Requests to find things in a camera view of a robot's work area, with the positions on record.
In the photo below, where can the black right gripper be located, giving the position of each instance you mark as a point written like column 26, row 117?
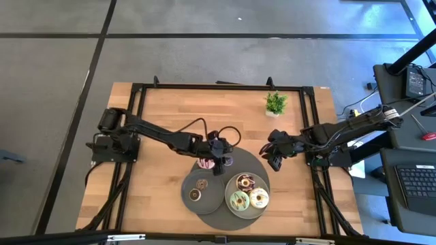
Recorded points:
column 285, row 144

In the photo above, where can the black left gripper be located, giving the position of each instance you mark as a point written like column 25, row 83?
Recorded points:
column 217, row 146

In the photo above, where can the small purple donut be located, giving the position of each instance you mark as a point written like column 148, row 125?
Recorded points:
column 228, row 162

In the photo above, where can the small brown sprinkled donut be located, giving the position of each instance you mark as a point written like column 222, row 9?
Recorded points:
column 204, row 186

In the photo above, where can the green donut with dark drizzle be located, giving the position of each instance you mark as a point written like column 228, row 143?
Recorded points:
column 234, row 204

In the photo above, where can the white glazed donut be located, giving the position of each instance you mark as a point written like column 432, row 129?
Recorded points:
column 264, row 202

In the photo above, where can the small chocolate donut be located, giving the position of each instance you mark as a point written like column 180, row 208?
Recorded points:
column 191, row 197

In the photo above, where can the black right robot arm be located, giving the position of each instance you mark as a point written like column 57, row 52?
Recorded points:
column 354, row 126

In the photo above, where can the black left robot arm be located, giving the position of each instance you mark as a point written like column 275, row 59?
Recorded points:
column 160, row 134

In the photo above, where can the pink donut with dark drizzle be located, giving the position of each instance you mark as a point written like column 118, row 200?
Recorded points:
column 204, row 164

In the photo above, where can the chocolate donut with white drizzle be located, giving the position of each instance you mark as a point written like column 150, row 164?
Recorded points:
column 250, row 185

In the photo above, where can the dark grey round plate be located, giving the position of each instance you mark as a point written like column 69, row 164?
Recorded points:
column 207, row 204

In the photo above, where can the small potted green plant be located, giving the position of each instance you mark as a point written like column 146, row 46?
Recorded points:
column 276, row 103

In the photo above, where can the light grey round plate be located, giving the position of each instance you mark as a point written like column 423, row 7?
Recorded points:
column 245, row 214

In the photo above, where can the round dark grey placemat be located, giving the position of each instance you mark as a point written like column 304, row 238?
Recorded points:
column 218, row 221

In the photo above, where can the small black floor box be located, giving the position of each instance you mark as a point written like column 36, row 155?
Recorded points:
column 369, row 85

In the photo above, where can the dark grey side desk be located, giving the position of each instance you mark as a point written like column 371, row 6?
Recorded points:
column 388, row 85

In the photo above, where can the black laptop keyboard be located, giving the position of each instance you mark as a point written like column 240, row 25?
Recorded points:
column 417, row 185

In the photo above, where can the thin white rod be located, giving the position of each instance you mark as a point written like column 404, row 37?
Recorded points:
column 420, row 103

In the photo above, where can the black power adapter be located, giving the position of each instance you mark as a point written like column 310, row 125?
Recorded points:
column 415, row 83

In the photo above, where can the black slanted pole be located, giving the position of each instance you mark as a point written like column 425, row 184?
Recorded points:
column 413, row 52

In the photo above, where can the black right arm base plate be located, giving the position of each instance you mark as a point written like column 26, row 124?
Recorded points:
column 342, row 160

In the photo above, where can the black aluminium table frame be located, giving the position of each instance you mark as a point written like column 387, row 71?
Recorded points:
column 221, row 87

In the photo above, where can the silver beam bracket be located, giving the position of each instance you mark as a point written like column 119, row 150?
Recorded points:
column 126, row 237
column 315, row 241

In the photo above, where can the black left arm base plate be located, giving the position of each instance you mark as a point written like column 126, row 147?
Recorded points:
column 102, row 157

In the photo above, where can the black camera rig beam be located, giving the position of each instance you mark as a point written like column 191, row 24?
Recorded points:
column 51, row 238

